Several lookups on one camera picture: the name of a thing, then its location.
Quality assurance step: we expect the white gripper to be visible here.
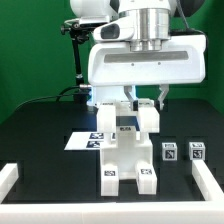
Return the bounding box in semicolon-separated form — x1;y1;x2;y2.
88;35;206;111

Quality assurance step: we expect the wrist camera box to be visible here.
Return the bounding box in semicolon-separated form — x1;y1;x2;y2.
93;23;134;42

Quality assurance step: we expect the black cable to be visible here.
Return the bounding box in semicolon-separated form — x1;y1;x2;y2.
13;85;91;113

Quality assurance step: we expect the white tag cube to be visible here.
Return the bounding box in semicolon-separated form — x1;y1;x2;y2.
162;142;177;161
189;142;206;160

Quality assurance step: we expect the rear camera on stand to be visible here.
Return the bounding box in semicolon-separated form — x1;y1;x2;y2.
60;19;98;86

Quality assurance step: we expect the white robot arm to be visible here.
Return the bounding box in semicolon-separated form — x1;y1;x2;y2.
70;0;206;107

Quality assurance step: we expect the white chair seat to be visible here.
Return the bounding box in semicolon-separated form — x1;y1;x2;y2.
100;126;153;180

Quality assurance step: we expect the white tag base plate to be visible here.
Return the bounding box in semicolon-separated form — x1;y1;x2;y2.
65;132;106;150

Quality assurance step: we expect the white U-shaped fence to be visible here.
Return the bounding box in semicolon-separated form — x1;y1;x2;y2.
0;161;224;224

